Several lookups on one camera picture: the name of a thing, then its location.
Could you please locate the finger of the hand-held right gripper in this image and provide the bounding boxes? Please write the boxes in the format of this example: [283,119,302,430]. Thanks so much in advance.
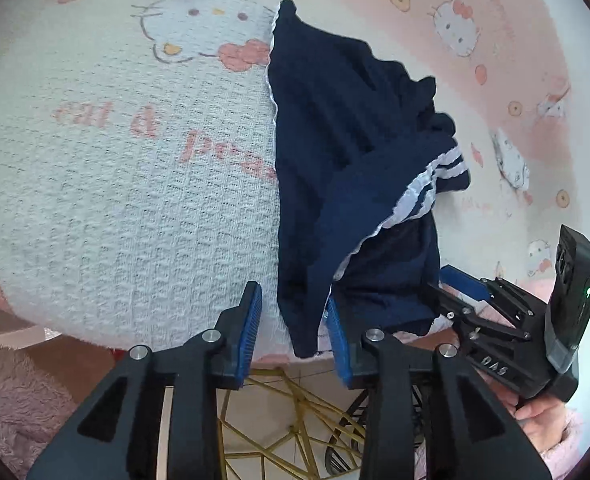
[427,282,480,331]
[440,266,496,306]

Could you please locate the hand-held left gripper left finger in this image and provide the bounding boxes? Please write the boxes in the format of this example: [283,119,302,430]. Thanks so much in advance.
[27,281,264,480]

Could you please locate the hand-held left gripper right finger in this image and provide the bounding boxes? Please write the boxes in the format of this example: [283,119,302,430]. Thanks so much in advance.
[325,295,550,480]

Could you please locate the navy shorts with white stripes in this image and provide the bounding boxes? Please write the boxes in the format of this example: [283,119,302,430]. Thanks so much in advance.
[265,0,472,359]

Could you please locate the person's right hand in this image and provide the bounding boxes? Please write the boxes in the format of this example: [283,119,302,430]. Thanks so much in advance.
[515,392,573,456]

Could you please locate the folded white printed garment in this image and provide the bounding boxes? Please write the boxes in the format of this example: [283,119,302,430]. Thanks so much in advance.
[492,127,532,192]

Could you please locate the pink white printed sofa blanket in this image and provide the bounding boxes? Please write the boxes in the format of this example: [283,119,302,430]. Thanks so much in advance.
[0,0,590,366]

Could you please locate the gold wire rack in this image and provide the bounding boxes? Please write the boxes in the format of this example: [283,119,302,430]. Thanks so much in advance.
[217,367,370,480]

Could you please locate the black metal wire rack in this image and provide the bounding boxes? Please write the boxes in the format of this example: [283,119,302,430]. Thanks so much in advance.
[325,385,428,478]

